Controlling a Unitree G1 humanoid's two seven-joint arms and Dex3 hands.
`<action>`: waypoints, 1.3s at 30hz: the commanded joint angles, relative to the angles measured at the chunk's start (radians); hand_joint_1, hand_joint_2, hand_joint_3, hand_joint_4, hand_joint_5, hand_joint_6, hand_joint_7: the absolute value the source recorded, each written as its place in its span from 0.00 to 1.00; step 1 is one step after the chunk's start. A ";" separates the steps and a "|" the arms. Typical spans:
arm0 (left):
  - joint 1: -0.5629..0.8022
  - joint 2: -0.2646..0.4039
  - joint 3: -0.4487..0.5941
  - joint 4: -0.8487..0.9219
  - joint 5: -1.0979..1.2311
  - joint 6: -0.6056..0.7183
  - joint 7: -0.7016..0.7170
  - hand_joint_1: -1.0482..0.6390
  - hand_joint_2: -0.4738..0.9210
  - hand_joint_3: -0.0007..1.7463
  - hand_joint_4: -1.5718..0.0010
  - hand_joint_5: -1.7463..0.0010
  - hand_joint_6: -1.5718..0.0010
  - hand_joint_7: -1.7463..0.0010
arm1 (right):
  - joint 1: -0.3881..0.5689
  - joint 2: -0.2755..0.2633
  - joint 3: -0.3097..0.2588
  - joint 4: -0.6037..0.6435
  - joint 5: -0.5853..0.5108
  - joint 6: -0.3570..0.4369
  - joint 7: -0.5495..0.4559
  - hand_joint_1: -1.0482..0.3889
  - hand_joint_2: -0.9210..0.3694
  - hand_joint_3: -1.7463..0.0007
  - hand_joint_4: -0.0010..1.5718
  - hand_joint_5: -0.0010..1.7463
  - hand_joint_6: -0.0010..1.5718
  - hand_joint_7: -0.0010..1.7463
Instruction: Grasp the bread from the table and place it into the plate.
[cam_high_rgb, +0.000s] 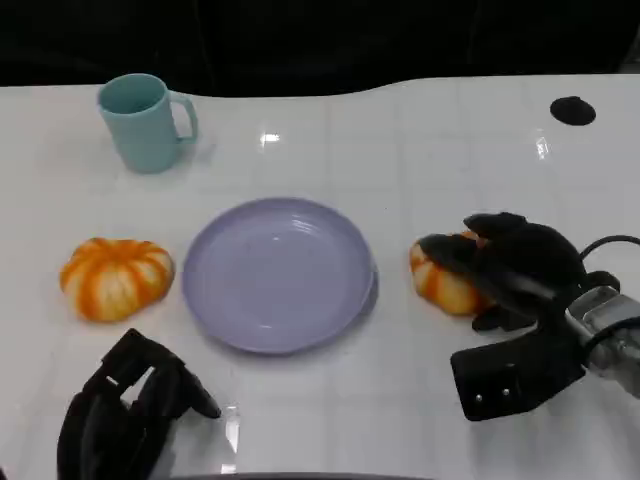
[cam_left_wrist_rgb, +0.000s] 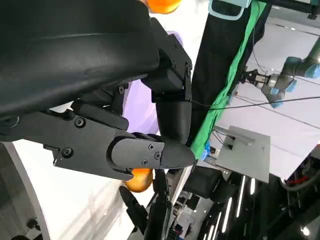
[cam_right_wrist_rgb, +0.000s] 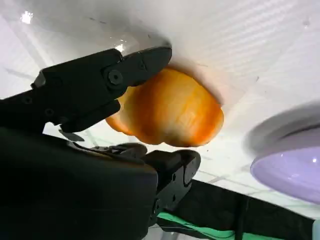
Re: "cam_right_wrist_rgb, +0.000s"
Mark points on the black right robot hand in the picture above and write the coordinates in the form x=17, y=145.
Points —
x=62, y=187

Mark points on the orange and white bread roll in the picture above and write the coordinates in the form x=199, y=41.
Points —
x=170, y=110

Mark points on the green cloth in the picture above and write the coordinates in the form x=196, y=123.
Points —
x=180, y=222

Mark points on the black table side panel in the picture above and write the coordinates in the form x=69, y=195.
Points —
x=262, y=215

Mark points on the lilac plate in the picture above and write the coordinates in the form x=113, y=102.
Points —
x=290, y=170

